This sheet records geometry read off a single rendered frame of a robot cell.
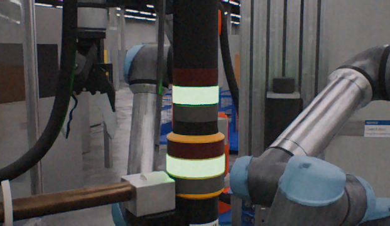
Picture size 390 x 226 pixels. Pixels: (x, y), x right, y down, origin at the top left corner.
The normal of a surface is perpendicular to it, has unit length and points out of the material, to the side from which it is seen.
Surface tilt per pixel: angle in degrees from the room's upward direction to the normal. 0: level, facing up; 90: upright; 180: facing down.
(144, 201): 90
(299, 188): 77
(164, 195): 90
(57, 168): 90
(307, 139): 51
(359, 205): 84
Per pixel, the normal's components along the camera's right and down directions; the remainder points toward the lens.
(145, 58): -0.16, -0.28
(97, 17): 0.64, 0.11
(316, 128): 0.29, -0.52
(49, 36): 0.92, 0.06
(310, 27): -0.18, 0.15
